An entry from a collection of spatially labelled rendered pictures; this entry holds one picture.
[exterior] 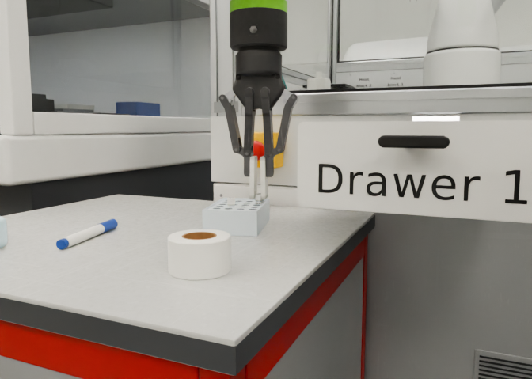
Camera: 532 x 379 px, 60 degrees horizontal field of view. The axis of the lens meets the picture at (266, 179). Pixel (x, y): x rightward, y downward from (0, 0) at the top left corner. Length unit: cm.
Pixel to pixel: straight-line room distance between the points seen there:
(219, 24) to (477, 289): 74
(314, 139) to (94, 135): 76
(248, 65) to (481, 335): 64
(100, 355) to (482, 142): 45
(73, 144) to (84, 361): 76
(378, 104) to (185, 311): 61
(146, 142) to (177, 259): 91
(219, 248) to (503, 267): 58
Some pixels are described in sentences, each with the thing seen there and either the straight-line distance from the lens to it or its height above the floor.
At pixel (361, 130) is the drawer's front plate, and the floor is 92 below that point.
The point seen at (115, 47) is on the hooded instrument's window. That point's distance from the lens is 135.
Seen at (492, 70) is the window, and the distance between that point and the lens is 92.
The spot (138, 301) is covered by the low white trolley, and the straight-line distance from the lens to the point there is 46.
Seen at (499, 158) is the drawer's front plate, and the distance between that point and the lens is 56.
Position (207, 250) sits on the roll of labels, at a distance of 49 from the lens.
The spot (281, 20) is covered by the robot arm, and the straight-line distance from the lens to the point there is 75.
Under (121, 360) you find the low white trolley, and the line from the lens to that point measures 46.
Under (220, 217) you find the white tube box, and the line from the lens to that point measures 69.
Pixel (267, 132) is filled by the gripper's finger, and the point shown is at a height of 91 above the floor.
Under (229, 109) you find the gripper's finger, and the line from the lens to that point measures 76.
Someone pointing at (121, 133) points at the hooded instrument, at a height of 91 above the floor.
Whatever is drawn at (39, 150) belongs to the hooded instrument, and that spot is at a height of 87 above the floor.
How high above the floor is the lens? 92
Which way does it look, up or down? 6 degrees down
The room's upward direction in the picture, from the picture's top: straight up
